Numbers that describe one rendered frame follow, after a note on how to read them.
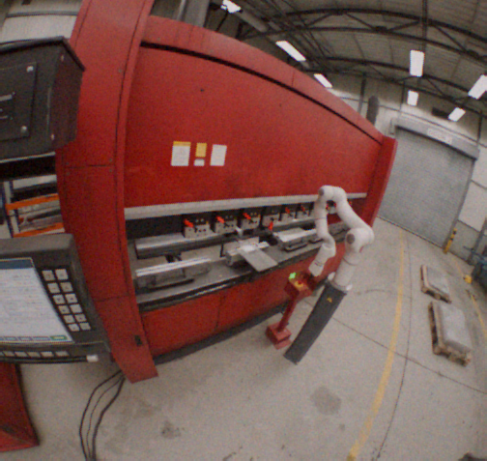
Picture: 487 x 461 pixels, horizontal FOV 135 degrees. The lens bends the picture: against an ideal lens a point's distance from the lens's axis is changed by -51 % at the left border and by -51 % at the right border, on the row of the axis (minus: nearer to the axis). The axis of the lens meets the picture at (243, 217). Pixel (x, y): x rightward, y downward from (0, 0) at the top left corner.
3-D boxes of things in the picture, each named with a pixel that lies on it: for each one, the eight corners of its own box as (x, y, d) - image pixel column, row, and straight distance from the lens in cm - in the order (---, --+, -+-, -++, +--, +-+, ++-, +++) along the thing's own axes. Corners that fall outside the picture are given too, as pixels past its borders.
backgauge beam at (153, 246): (137, 261, 153) (136, 248, 147) (134, 250, 165) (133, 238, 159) (323, 222, 289) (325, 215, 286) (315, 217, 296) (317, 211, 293)
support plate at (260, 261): (258, 272, 135) (258, 271, 135) (235, 250, 151) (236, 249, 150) (277, 265, 147) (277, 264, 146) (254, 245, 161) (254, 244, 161)
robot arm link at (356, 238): (361, 264, 147) (376, 233, 139) (345, 269, 132) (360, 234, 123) (349, 254, 152) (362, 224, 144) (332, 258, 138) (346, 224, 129)
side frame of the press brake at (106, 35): (131, 384, 195) (89, -15, 91) (110, 311, 241) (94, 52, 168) (158, 376, 194) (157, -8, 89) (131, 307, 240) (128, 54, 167)
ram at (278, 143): (122, 220, 105) (135, 46, 101) (120, 214, 113) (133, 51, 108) (365, 196, 323) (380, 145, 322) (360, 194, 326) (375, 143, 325)
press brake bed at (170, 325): (155, 366, 199) (137, 308, 128) (146, 348, 208) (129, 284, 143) (340, 274, 364) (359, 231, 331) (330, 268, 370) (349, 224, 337)
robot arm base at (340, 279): (354, 282, 161) (364, 261, 153) (347, 295, 145) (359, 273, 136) (332, 271, 162) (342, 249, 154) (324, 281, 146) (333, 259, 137)
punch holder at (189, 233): (185, 240, 120) (186, 214, 113) (180, 233, 127) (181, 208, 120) (208, 236, 126) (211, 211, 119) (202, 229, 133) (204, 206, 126)
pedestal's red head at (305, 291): (294, 302, 172) (301, 285, 161) (283, 289, 180) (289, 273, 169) (311, 295, 185) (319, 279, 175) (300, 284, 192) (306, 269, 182)
